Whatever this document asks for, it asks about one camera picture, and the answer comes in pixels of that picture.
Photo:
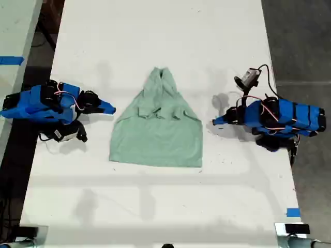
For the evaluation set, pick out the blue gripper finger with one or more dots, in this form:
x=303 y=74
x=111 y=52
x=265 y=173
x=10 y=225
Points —
x=104 y=111
x=226 y=123
x=224 y=117
x=107 y=105

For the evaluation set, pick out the pale green T-shirt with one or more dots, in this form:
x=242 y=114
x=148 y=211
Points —
x=155 y=134

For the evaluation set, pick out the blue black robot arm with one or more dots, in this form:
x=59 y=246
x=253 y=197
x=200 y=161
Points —
x=36 y=103
x=284 y=116

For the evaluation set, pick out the black table clamp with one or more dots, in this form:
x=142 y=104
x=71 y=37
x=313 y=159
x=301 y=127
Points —
x=292 y=155

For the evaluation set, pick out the long blue tape strip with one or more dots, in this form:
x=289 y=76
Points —
x=11 y=60

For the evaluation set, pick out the white side table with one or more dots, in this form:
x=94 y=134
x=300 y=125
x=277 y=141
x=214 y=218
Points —
x=13 y=31

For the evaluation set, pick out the short blue tape piece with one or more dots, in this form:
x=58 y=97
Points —
x=293 y=212

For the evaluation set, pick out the small black box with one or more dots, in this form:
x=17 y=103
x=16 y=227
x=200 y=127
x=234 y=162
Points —
x=28 y=230
x=297 y=229

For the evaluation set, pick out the small black round object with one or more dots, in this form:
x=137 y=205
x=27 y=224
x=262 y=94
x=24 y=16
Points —
x=168 y=246

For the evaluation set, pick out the grey metal pole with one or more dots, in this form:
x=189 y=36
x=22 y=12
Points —
x=307 y=243

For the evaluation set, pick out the camera black stalk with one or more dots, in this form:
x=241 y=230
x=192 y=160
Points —
x=246 y=95
x=81 y=130

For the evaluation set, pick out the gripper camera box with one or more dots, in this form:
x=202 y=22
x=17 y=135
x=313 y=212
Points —
x=64 y=134
x=247 y=77

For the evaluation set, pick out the metal bracket plate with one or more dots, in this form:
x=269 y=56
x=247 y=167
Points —
x=280 y=237
x=42 y=236

